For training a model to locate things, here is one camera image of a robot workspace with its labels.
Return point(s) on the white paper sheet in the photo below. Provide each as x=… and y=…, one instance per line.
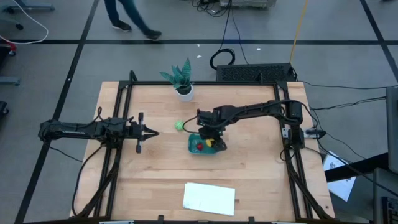
x=339, y=177

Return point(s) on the white cloth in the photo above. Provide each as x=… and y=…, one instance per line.
x=208, y=199

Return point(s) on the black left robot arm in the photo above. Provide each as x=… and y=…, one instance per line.
x=74, y=130

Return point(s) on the green snake plant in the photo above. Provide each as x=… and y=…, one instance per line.
x=178, y=76

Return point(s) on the yellow toy lemon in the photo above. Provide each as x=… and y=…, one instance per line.
x=210, y=142

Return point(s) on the white plant pot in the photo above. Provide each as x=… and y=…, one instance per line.
x=185, y=95

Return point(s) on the black computer case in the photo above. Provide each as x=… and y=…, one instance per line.
x=255, y=73

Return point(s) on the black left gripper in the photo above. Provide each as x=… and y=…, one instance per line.
x=140, y=133

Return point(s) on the green toy cabbage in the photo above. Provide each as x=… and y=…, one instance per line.
x=179, y=125

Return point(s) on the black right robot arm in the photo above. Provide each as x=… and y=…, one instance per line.
x=248, y=109

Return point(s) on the black aluminium table frame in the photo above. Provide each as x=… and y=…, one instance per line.
x=233, y=83

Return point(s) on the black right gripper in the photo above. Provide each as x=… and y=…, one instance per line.
x=211, y=132

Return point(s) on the teal plastic container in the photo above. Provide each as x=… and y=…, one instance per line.
x=194, y=151

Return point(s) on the walking person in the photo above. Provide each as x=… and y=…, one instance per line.
x=133, y=18

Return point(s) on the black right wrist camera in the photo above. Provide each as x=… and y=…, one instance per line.
x=205, y=116

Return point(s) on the red toy strawberry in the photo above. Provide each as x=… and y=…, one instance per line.
x=199, y=147

